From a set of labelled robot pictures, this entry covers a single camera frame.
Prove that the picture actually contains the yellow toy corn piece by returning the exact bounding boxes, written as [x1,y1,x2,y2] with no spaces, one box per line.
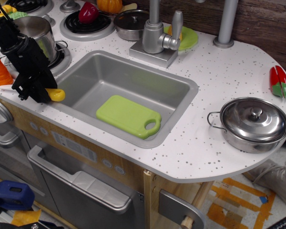
[166,25,183,41]

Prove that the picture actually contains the grey support pole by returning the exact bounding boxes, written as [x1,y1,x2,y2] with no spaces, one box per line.
[213,0,238,49]

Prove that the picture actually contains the red green toy chili pepper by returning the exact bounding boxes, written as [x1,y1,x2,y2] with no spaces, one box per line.
[269,65,286,98]

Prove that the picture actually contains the blue clamp tool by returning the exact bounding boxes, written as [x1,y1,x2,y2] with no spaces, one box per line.
[0,180,35,210]

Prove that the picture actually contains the steel pan with lid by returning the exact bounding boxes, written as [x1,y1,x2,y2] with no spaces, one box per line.
[207,97,286,154]

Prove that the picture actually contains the grey stove knob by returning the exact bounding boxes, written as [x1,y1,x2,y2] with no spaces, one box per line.
[60,0,81,13]

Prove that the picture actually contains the yellow toy pepper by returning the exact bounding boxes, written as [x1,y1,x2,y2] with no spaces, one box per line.
[0,5,18,17]

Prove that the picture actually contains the front stove burner ring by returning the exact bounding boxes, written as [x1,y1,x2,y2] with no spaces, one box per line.
[3,42,72,79]

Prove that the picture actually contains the green plastic cutting board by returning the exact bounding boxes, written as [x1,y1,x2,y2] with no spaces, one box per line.
[96,95,162,139]

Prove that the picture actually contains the back left stove burner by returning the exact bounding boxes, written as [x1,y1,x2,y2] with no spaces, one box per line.
[5,0,53,17]

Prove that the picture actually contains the tall steel pot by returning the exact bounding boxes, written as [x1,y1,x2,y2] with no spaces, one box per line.
[14,16,68,66]

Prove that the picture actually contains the white sneaker shoe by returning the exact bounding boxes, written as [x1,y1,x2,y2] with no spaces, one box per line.
[243,159,286,204]

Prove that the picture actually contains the green toy lettuce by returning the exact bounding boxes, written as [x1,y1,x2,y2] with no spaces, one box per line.
[9,11,29,20]

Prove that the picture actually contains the black stove burner right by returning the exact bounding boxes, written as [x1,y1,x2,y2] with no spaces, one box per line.
[60,11,115,42]

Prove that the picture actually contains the small steel pot with lid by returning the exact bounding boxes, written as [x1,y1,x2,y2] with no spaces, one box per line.
[113,10,149,41]

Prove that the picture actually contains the green plastic plate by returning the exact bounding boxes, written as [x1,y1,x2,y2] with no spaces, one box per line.
[163,25,199,52]

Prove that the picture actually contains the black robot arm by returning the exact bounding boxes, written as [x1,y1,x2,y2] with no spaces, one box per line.
[0,4,57,103]

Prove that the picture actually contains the orange toy carrot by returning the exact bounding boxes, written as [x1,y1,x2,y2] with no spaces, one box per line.
[0,55,14,87]

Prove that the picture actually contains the grey dishwasher door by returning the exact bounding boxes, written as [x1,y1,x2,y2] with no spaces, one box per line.
[28,146,145,229]

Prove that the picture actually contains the grey oven door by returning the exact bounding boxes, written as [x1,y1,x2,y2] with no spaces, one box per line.
[0,100,46,198]

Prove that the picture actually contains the orange toy pumpkin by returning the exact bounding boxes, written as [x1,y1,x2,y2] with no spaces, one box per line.
[97,0,123,13]

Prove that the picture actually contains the grey toy sink basin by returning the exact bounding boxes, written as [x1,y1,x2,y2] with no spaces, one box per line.
[51,51,198,148]

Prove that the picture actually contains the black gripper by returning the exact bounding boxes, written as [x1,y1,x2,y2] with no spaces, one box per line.
[0,35,57,103]

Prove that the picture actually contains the red toy bell pepper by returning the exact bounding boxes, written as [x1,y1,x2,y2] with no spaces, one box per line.
[78,2,100,24]

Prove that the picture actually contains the silver toy faucet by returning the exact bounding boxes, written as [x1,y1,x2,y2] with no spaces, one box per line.
[129,0,183,68]

